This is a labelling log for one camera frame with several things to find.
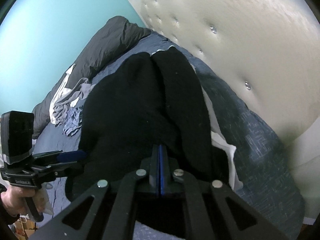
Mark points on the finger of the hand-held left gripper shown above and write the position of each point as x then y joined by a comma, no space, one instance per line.
70,170
70,155

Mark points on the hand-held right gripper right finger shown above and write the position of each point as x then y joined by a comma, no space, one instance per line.
163,172

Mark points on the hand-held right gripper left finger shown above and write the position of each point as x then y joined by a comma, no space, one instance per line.
155,170

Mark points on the black sweater with white trim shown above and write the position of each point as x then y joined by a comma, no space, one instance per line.
137,105

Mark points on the person's left hand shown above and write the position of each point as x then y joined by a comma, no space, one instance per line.
15,202

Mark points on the blue checked garment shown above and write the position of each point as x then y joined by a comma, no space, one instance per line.
72,125

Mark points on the white shirt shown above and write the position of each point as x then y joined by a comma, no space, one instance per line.
58,97

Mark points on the white folded garment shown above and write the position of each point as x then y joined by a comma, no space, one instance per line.
220,140

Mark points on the grey crumpled garment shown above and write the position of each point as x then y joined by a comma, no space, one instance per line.
82,90

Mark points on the brown cardboard box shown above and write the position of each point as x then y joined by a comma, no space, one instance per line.
25,226

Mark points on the blue bedspread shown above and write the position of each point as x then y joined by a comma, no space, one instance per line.
250,142

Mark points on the dark grey duvet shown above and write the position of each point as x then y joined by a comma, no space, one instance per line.
105,47

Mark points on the cream tufted headboard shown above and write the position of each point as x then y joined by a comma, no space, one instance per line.
237,42

